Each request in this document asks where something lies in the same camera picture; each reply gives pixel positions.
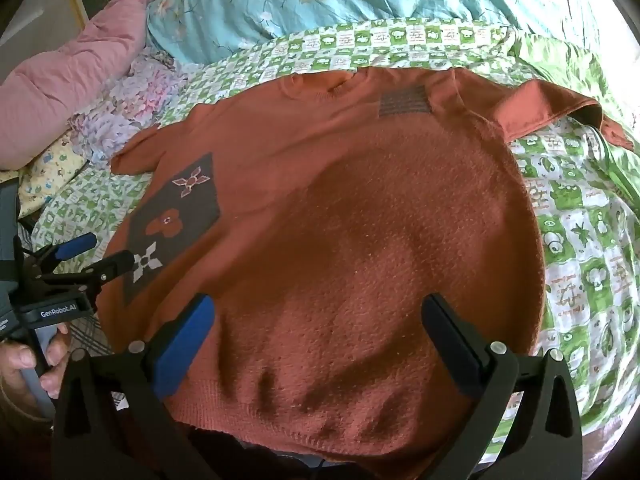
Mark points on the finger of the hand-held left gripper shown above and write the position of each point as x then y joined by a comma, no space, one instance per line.
75,248
117,263

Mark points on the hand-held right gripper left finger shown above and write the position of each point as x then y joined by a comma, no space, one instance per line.
186,344

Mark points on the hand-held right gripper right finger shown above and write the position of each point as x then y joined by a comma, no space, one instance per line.
451,345

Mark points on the rust orange knit sweater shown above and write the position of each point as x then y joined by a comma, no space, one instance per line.
325,210

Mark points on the person's left hand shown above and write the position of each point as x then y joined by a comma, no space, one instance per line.
19,360

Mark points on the plaid cloth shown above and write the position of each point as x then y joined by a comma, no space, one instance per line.
91,337

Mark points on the yellow printed cloth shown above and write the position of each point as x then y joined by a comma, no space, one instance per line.
50,166

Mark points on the green checkered bedsheet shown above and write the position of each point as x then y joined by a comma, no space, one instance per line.
575,260

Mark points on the pastel floral cloth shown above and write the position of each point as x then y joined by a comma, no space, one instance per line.
135,95

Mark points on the teal floral quilt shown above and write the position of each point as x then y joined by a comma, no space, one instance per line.
300,0

